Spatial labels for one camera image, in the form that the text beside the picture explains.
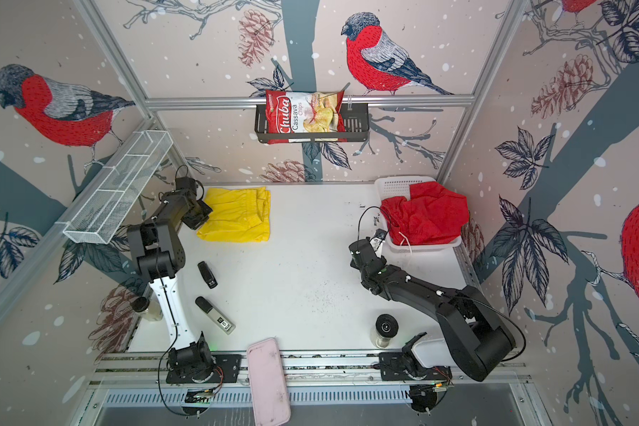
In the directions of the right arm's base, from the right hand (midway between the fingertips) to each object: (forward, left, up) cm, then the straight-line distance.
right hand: (360, 255), depth 90 cm
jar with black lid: (-25, -6, +4) cm, 26 cm away
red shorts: (+15, -27, +5) cm, 31 cm away
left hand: (+16, +62, +2) cm, 64 cm away
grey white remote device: (-21, +46, -2) cm, 50 cm away
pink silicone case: (-40, +25, -3) cm, 47 cm away
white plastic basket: (+34, -16, +1) cm, 37 cm away
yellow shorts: (+18, +48, -1) cm, 51 cm away
